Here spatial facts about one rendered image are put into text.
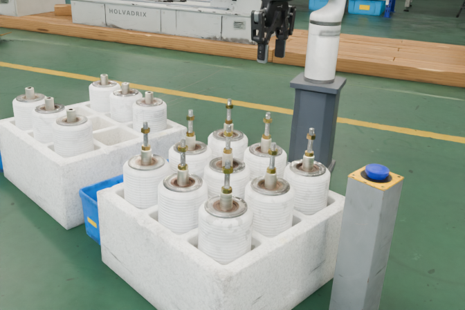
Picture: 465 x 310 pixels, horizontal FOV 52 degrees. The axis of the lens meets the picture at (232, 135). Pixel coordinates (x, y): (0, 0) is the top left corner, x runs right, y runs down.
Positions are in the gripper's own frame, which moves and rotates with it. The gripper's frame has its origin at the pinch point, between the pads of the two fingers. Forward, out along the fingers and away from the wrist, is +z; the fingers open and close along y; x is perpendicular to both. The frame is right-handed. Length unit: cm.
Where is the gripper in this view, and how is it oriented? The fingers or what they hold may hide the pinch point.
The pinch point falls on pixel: (271, 53)
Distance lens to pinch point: 100.5
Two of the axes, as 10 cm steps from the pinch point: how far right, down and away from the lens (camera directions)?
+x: 8.1, 2.5, -5.3
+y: -5.8, 2.8, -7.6
